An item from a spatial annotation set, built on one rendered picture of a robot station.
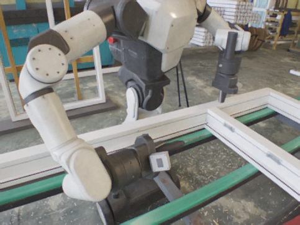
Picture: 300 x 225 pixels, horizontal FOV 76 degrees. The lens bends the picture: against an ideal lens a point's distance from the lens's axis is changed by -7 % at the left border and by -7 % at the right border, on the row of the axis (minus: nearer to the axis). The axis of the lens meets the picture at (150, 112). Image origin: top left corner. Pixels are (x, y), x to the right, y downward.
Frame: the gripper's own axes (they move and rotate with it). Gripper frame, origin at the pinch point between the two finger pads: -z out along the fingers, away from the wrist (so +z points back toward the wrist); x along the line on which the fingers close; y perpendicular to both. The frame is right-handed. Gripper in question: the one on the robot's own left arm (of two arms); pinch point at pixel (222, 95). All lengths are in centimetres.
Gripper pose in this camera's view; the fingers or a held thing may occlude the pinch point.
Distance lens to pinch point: 90.5
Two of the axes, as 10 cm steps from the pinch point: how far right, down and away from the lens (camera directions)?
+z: 0.2, -8.7, -4.9
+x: 4.6, 4.5, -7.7
